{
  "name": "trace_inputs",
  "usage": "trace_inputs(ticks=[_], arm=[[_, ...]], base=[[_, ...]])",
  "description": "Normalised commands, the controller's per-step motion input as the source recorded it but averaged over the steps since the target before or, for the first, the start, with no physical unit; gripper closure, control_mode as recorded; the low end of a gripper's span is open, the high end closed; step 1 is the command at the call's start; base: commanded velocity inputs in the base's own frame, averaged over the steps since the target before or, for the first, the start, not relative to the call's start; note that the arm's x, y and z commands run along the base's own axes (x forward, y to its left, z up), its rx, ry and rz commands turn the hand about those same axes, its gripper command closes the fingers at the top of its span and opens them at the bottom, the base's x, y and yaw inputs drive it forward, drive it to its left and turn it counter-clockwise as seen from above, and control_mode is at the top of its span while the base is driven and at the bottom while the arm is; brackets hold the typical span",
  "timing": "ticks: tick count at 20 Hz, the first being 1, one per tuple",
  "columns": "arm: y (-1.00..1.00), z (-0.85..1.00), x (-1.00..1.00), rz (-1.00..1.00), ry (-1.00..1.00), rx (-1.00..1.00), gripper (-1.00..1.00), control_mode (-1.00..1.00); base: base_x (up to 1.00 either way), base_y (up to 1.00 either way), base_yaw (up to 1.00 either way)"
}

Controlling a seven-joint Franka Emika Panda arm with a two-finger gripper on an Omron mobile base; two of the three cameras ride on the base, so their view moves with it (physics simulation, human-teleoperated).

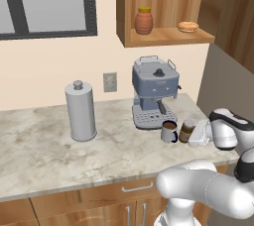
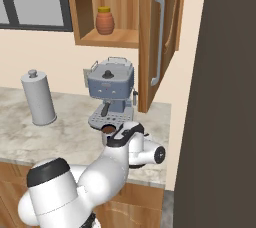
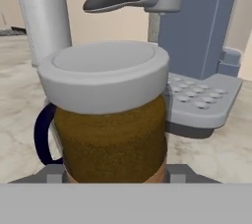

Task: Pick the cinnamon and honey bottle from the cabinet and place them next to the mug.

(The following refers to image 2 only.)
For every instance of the grey mug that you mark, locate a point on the grey mug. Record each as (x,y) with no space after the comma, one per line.
(107,130)

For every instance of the grey paper towel holder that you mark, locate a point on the grey paper towel holder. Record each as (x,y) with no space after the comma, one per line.
(39,100)

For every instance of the open wooden wall cabinet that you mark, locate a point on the open wooden wall cabinet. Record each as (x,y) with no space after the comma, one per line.
(110,40)

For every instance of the orange honey bottle yellow lid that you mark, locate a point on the orange honey bottle yellow lid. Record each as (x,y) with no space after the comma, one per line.
(105,23)

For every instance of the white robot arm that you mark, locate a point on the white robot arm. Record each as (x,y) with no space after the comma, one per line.
(100,178)

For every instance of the blue-grey espresso machine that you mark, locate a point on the blue-grey espresso machine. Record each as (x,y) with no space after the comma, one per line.
(110,87)

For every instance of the wooden cabinet door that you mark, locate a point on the wooden cabinet door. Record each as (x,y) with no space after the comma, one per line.
(146,38)

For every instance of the dark brown tall cabinet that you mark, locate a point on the dark brown tall cabinet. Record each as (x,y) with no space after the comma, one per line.
(223,105)

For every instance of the wooden base cabinet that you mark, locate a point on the wooden base cabinet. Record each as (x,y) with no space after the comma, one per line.
(141,207)

